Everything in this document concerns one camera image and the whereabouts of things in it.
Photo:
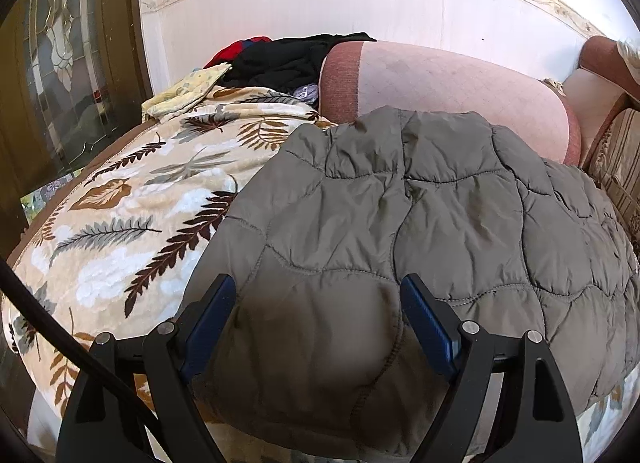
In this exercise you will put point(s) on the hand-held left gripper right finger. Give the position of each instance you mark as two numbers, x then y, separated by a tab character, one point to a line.
430	328

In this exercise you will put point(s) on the white cloth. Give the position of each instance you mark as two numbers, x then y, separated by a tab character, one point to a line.
631	55

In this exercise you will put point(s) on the leaf-print fleece blanket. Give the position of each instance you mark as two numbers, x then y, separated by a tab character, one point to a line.
130	203

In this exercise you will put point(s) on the grey quilted jacket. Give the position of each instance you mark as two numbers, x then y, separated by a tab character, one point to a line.
425	223

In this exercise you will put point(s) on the pale yellow cloth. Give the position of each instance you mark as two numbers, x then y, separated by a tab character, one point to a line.
185	90

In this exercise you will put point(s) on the pink sofa armrest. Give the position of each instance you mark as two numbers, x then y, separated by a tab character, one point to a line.
450	88

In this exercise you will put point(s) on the quilted striped pillow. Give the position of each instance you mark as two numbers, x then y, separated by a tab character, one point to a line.
620	168

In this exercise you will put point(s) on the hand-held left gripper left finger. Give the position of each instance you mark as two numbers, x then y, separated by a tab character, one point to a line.
210	328

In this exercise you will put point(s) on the wooden door with glass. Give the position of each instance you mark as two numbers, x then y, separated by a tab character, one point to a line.
60	73

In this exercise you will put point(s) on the crumpled beige cloth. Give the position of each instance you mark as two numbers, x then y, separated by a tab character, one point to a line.
555	87

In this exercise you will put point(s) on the purple patterned cloth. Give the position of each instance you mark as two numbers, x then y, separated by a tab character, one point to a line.
306	93

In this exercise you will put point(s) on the red cloth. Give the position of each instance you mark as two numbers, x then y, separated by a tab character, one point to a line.
230	50

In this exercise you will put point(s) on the pink sofa backrest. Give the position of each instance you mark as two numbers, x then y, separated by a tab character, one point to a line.
595	93

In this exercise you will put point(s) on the black clothes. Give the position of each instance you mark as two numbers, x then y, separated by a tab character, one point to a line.
285	63

